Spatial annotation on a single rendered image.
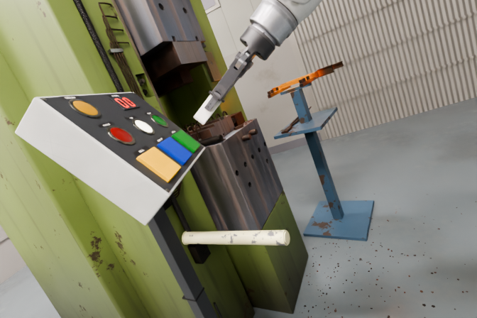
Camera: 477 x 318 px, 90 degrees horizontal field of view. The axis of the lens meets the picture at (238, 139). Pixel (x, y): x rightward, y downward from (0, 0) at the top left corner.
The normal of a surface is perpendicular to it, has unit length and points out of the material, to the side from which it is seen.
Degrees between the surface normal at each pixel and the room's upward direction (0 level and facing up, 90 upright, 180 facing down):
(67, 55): 90
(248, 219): 90
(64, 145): 90
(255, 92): 90
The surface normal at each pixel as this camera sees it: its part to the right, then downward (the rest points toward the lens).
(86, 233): 0.82, -0.22
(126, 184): -0.06, 0.22
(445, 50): -0.26, 0.29
